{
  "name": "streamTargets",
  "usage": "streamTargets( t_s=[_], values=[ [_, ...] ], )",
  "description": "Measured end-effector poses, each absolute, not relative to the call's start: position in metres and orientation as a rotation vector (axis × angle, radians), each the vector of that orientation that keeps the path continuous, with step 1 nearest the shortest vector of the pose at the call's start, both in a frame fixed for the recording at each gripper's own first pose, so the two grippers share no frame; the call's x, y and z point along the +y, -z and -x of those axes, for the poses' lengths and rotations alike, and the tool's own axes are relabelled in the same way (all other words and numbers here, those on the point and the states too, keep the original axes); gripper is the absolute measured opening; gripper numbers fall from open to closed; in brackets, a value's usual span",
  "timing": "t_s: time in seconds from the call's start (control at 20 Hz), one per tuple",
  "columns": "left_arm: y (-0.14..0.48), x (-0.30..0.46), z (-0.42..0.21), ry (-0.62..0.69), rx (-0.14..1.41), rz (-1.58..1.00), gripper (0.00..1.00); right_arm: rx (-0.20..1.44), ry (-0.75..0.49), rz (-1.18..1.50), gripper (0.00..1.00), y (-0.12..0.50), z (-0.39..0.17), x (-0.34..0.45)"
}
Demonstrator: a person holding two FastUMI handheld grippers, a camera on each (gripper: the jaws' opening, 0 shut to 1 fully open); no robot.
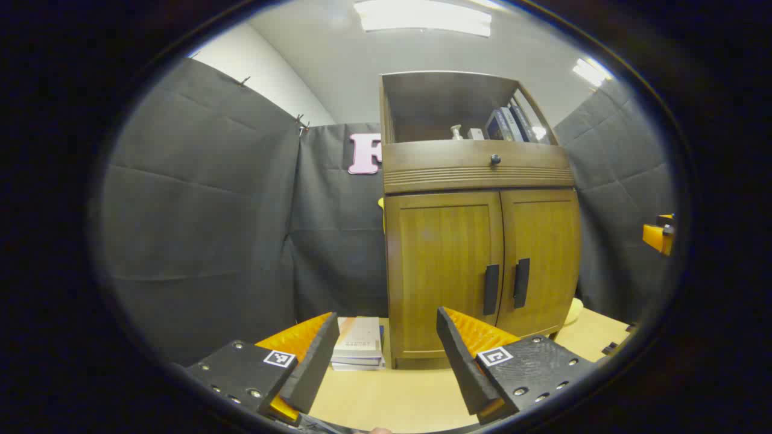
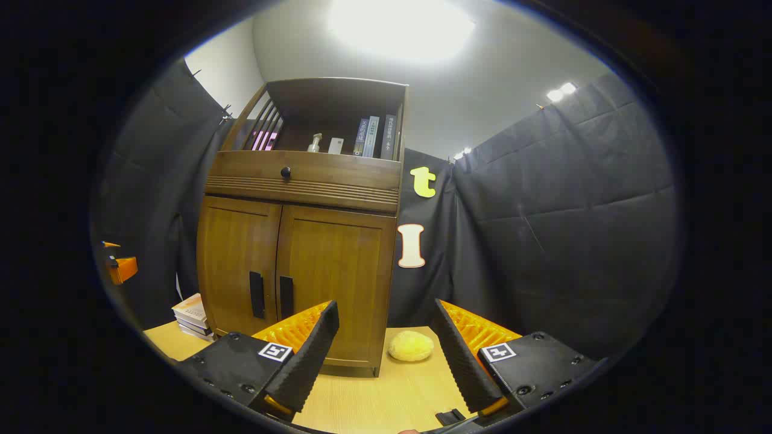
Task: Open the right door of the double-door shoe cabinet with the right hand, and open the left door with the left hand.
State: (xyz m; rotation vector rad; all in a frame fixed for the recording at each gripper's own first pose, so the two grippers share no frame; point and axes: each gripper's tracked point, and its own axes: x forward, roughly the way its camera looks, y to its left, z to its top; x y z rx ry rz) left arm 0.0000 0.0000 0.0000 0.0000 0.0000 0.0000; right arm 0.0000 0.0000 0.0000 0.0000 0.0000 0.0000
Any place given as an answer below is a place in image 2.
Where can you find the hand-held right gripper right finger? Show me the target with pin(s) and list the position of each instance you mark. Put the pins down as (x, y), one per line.
(461, 361)

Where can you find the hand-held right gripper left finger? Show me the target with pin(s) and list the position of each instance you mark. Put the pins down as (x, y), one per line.
(310, 355)

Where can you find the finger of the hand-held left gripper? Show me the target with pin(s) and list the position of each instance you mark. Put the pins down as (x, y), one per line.
(122, 268)

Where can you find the wooden shoe cabinet door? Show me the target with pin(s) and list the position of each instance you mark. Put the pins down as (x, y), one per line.
(232, 259)
(338, 265)

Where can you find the wooden double-door shoe cabinet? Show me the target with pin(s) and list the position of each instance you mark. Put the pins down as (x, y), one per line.
(338, 181)

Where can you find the yellow round sponge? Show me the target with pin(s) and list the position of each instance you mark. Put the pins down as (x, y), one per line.
(411, 346)

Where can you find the beige cover book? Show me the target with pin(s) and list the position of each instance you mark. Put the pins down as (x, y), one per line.
(190, 308)

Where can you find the white flat book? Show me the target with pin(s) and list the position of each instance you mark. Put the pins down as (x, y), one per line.
(202, 335)
(196, 328)

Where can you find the black backdrop cloth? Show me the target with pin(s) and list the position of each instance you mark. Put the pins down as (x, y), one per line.
(573, 229)

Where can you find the small ceiling light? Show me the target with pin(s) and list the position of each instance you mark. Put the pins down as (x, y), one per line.
(462, 153)
(561, 91)

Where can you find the small white box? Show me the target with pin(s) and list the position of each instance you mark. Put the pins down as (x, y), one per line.
(335, 146)

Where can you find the small pump bottle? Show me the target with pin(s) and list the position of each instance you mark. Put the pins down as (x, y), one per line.
(315, 143)

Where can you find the grey upright book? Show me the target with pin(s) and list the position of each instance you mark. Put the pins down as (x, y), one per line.
(360, 137)
(371, 137)

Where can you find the dark upright book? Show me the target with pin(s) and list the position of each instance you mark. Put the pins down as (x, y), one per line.
(389, 138)

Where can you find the large ceiling light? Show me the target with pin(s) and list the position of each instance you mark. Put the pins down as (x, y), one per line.
(401, 27)

